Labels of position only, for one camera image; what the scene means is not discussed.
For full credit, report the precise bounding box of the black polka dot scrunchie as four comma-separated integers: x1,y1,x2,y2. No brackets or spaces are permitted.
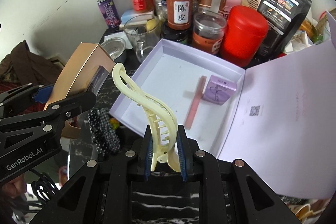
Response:
88,107,120,156

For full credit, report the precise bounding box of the red plastic canister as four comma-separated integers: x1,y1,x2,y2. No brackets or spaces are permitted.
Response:
220,6,269,67

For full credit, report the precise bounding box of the black snack bag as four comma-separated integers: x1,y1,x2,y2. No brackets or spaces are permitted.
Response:
241,0,311,61

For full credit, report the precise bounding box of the purple drink can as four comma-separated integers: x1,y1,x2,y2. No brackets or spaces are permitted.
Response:
97,0,121,29

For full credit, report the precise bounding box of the blue sponge box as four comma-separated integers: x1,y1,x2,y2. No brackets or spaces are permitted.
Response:
120,10,154,28

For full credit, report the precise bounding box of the short orange jar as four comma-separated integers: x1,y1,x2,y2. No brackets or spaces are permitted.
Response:
192,12,227,55

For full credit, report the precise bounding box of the gold rectangular box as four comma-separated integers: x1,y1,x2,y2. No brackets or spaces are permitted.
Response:
45,43,115,107

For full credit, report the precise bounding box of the brown cloth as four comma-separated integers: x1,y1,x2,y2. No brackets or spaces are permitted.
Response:
1,40,62,85

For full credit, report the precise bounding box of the orange peel labelled jar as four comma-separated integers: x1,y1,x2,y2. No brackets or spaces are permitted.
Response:
166,0,193,30

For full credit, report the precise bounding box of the metal bowl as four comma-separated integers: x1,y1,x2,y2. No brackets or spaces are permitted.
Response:
101,38,126,64

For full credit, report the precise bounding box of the pink lip gloss stick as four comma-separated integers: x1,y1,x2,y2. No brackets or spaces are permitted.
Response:
184,76,207,130

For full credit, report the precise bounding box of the white open gift box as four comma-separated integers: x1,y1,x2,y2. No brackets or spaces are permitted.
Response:
109,10,336,200

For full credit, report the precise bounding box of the purple small box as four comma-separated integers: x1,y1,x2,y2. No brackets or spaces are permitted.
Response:
202,75,237,105

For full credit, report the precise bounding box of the cream hair claw clip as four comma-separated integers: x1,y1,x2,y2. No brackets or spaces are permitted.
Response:
112,63,181,172

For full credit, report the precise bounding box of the yellow-green fruit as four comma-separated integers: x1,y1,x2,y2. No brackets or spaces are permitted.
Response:
145,18,159,32

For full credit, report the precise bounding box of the glass mug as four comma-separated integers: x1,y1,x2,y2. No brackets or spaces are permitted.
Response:
123,15,161,63

